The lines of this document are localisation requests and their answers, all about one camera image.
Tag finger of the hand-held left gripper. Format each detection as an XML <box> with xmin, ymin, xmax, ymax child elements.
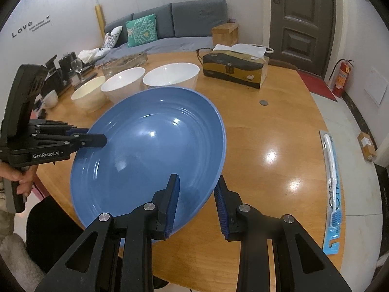
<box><xmin>30</xmin><ymin>120</ymin><xmax>90</xmax><ymax>136</ymax></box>
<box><xmin>36</xmin><ymin>133</ymin><xmax>108</xmax><ymax>153</ymax></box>

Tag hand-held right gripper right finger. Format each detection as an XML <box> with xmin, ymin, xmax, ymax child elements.
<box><xmin>213</xmin><ymin>175</ymin><xmax>353</xmax><ymax>292</ymax></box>

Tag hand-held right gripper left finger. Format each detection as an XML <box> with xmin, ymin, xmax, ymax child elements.
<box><xmin>34</xmin><ymin>173</ymin><xmax>181</xmax><ymax>292</ymax></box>

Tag cream bowl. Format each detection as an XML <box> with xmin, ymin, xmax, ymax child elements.
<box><xmin>71</xmin><ymin>76</ymin><xmax>106</xmax><ymax>113</ymax></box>

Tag blue plate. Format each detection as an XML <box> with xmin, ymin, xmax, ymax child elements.
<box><xmin>70</xmin><ymin>87</ymin><xmax>227</xmax><ymax>245</ymax></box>

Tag large white bowl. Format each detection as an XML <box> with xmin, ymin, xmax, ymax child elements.
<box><xmin>143</xmin><ymin>63</ymin><xmax>200</xmax><ymax>91</ymax></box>

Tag person's left hand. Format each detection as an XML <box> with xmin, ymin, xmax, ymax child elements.
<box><xmin>0</xmin><ymin>161</ymin><xmax>36</xmax><ymax>204</ymax></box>

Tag white cup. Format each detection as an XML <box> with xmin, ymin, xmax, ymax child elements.
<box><xmin>44</xmin><ymin>90</ymin><xmax>59</xmax><ymax>108</ymax></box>

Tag black box set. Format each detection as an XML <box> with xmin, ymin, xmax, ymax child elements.
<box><xmin>39</xmin><ymin>52</ymin><xmax>98</xmax><ymax>96</ymax></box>

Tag wine glass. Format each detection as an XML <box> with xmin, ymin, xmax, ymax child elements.
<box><xmin>71</xmin><ymin>58</ymin><xmax>86</xmax><ymax>82</ymax></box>

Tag pink stool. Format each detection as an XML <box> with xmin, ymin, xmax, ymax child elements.
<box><xmin>33</xmin><ymin>182</ymin><xmax>46</xmax><ymax>201</ymax></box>

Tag white cloth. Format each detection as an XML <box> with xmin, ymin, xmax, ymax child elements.
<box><xmin>78</xmin><ymin>48</ymin><xmax>101</xmax><ymax>63</ymax></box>

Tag glass ashtray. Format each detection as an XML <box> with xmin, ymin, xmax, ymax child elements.
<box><xmin>102</xmin><ymin>52</ymin><xmax>148</xmax><ymax>78</ymax></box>

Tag white patterned cushion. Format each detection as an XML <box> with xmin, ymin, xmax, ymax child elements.
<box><xmin>101</xmin><ymin>26</ymin><xmax>123</xmax><ymax>49</ymax></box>

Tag wooden pole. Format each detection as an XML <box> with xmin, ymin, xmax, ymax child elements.
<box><xmin>95</xmin><ymin>5</ymin><xmax>106</xmax><ymax>47</ymax></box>

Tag packaged toothbrush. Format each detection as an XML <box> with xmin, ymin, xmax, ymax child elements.
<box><xmin>319</xmin><ymin>130</ymin><xmax>345</xmax><ymax>254</ymax></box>

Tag teal patterned cushion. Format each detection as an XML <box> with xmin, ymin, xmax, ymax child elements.
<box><xmin>125</xmin><ymin>14</ymin><xmax>159</xmax><ymax>48</ymax></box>

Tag brown eyeglasses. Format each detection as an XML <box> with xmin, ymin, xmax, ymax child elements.
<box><xmin>195</xmin><ymin>48</ymin><xmax>215</xmax><ymax>64</ymax></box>

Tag white fluffy garment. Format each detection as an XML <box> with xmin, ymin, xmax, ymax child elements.
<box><xmin>0</xmin><ymin>233</ymin><xmax>46</xmax><ymax>292</ymax></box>

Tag black and gold tissue box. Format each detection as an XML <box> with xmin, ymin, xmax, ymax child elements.
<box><xmin>202</xmin><ymin>44</ymin><xmax>275</xmax><ymax>90</ymax></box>

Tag red door mat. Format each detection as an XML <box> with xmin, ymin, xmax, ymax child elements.
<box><xmin>296</xmin><ymin>70</ymin><xmax>338</xmax><ymax>102</ymax></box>

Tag small cardboard box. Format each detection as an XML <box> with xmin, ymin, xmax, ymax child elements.
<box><xmin>357</xmin><ymin>132</ymin><xmax>377</xmax><ymax>162</ymax></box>

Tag grey sofa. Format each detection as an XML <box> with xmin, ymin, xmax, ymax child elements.
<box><xmin>97</xmin><ymin>0</ymin><xmax>228</xmax><ymax>58</ymax></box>

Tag red fire extinguisher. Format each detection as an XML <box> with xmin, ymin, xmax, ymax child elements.
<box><xmin>328</xmin><ymin>59</ymin><xmax>354</xmax><ymax>98</ymax></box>

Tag dark brown door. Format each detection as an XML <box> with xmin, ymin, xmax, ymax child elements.
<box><xmin>269</xmin><ymin>0</ymin><xmax>335</xmax><ymax>78</ymax></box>

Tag black wall lettering decal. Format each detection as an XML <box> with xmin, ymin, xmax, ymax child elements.
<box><xmin>11</xmin><ymin>15</ymin><xmax>52</xmax><ymax>38</ymax></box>

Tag white wall paper sheet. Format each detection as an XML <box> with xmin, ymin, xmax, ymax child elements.
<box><xmin>363</xmin><ymin>67</ymin><xmax>389</xmax><ymax>107</ymax></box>

